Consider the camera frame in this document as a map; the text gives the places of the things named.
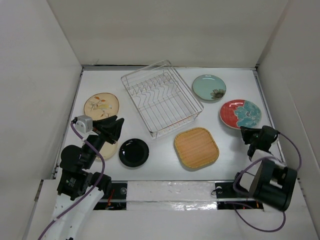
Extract red and teal plate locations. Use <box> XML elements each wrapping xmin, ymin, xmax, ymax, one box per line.
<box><xmin>219</xmin><ymin>99</ymin><xmax>262</xmax><ymax>130</ymax></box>

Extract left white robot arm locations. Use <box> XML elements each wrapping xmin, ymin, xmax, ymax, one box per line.
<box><xmin>39</xmin><ymin>115</ymin><xmax>125</xmax><ymax>240</ymax></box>

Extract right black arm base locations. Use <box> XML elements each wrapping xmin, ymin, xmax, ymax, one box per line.
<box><xmin>211</xmin><ymin>181</ymin><xmax>264</xmax><ymax>210</ymax></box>

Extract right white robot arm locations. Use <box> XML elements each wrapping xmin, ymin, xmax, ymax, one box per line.
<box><xmin>231</xmin><ymin>125</ymin><xmax>302</xmax><ymax>212</ymax></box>

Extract silver wire dish rack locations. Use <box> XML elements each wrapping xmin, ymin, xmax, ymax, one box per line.
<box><xmin>121</xmin><ymin>60</ymin><xmax>204</xmax><ymax>139</ymax></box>

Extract light green flower plate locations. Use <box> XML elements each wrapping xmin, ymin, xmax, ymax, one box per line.
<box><xmin>192</xmin><ymin>74</ymin><xmax>227</xmax><ymax>101</ymax></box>

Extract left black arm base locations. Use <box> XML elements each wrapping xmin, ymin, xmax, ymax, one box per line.
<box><xmin>94</xmin><ymin>181</ymin><xmax>128</xmax><ymax>211</ymax></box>

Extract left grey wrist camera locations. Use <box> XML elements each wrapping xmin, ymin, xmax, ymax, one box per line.
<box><xmin>74</xmin><ymin>115</ymin><xmax>93</xmax><ymax>134</ymax></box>

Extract plain beige plate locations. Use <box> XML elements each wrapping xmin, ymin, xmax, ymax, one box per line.
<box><xmin>99</xmin><ymin>142</ymin><xmax>118</xmax><ymax>161</ymax></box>

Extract square woven bamboo tray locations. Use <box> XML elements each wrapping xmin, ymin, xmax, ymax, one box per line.
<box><xmin>174</xmin><ymin>127</ymin><xmax>220</xmax><ymax>170</ymax></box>

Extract black round plate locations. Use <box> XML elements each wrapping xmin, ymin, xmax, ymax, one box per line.
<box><xmin>118</xmin><ymin>138</ymin><xmax>150</xmax><ymax>168</ymax></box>

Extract beige bird pattern plate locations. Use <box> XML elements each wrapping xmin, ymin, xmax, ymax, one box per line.
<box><xmin>83</xmin><ymin>92</ymin><xmax>120</xmax><ymax>121</ymax></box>

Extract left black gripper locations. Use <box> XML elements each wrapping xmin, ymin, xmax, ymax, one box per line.
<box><xmin>83</xmin><ymin>114</ymin><xmax>124</xmax><ymax>168</ymax></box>

